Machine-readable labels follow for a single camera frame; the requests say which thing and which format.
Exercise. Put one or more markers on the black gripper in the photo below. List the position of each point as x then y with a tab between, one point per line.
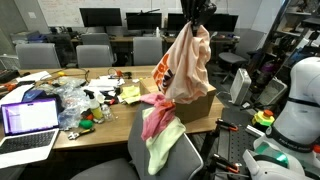
196	6

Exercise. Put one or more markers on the pink shirt orange print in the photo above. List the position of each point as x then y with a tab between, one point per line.
158	115

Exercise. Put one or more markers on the white desk bottle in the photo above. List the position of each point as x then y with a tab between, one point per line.
157	32

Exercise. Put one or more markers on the open silver laptop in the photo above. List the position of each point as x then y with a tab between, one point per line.
30	133

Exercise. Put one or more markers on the white tower heater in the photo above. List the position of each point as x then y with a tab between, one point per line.
240	86

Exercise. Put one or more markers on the green ball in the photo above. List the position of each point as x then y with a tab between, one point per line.
86	124

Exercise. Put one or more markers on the yellow spray bottle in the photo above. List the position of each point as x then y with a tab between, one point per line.
96	108

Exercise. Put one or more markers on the yellow emergency stop button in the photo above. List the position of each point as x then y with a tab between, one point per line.
263	118

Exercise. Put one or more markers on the peach shirt orange print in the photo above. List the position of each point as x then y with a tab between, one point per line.
186	66

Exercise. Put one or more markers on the light green towel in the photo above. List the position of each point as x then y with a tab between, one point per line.
163	143

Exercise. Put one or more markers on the small clear plastic bottle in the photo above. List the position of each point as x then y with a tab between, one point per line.
107	112

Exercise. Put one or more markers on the white wall plate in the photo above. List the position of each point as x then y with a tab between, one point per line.
32	15

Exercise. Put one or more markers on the white paper sheet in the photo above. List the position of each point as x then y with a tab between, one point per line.
15	95
33	76

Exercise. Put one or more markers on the grey conference chair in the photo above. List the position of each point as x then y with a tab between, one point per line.
94	56
37	56
147	51
96	39

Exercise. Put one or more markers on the clear plastic bags pile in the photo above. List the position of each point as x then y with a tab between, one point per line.
68	100

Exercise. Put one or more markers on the large cardboard box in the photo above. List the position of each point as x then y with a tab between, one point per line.
196	106

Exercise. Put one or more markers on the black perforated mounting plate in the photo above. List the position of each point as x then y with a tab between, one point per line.
240	143

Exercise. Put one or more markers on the wall whiteboard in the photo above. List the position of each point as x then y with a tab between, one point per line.
60	11

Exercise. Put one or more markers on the wooden wall desk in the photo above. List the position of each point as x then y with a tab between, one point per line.
123	39

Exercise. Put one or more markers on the purple bottle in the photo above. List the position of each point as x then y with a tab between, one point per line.
266	71

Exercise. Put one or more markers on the black flat case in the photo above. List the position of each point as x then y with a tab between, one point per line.
8	76

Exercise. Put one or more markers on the dark blue box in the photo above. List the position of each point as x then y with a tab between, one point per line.
33	96

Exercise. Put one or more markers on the dark green clip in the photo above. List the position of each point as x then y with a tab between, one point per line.
127	74

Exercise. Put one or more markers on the metal storage shelf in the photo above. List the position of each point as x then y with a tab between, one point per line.
293	33

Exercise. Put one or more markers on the orange and black cap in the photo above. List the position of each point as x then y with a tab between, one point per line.
88	117

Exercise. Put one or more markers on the yellow microfiber cloth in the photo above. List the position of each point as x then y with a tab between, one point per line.
130	94

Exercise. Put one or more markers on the white paper cup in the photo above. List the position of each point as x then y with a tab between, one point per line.
100	98

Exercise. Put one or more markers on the black computer monitor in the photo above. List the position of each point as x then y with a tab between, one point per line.
144	21
220	22
100	17

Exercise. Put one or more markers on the white paper sheets pile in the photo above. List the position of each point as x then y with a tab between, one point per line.
105	83

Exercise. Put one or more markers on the small yellow ball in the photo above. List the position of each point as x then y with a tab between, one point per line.
61	73

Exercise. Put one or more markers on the orange hand tool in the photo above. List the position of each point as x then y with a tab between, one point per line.
10	87

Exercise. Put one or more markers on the grey mesh-back office chair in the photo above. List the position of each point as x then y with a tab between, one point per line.
186	156

